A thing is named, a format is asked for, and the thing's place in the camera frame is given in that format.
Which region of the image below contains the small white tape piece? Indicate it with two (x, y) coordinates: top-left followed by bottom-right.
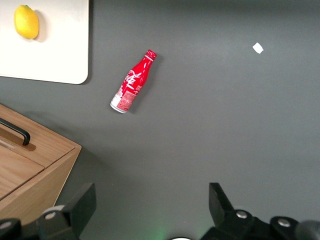
(252, 42), (264, 55)

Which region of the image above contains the black metal box handle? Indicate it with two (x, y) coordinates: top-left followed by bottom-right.
(0, 117), (31, 147)

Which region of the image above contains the red coke bottle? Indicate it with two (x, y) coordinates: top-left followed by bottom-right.
(109, 49), (158, 115)

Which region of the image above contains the yellow lemon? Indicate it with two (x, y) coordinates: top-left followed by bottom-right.
(13, 4), (40, 40)

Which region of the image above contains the white plastic tray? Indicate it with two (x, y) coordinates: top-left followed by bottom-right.
(0, 0), (90, 85)

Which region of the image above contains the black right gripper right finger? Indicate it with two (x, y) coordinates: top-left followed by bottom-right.
(200, 182), (272, 240)

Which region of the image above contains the wooden board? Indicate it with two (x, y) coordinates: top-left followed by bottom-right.
(0, 103), (83, 226)

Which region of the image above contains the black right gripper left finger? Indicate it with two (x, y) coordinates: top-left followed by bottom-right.
(36, 182), (97, 240)

